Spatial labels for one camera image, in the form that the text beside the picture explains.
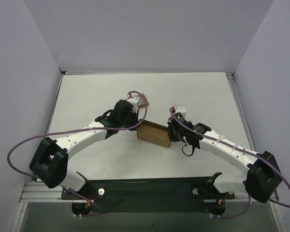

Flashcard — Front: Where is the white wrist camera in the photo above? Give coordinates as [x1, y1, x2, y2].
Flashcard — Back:
[171, 104, 187, 118]
[126, 95, 141, 113]

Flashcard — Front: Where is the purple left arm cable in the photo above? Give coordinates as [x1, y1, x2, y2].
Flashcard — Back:
[7, 90, 149, 217]

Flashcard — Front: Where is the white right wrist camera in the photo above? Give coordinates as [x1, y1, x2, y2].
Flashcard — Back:
[171, 104, 187, 118]

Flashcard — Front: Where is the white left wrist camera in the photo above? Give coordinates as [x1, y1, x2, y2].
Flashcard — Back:
[126, 95, 141, 113]

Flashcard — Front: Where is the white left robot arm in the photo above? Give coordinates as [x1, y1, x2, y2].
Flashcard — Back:
[29, 96, 142, 199]

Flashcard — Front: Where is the large cardboard box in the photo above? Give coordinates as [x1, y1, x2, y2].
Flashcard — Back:
[137, 120, 171, 148]

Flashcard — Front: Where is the aluminium frame rail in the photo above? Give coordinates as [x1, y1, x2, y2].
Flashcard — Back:
[19, 182, 62, 203]

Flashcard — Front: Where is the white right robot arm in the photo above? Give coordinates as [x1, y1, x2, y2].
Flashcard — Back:
[168, 113, 281, 203]

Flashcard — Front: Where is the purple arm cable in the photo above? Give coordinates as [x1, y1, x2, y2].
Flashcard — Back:
[169, 107, 290, 218]
[7, 90, 149, 217]

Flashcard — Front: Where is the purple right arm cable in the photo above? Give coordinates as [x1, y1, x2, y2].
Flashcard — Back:
[169, 107, 290, 218]

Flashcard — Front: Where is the small folded cardboard box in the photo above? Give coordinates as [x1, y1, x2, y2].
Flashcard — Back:
[136, 94, 149, 109]

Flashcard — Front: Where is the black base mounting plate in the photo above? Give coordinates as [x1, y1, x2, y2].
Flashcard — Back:
[61, 173, 235, 216]

